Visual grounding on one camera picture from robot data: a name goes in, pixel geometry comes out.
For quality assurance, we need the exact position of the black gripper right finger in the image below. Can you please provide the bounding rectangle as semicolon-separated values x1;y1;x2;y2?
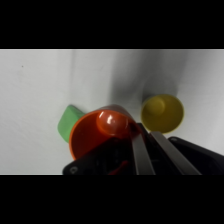
149;130;203;175

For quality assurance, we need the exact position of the green plastic cup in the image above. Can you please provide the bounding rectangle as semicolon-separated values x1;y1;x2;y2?
57;104;86;144

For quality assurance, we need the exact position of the yellow plastic cup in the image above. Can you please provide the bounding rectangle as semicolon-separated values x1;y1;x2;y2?
140;94;185;134

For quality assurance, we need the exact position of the orange plastic cup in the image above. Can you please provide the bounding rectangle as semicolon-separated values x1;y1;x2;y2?
68;104;145;162

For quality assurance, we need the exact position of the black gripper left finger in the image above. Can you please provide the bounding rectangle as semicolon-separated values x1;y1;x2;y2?
130;123;156;175

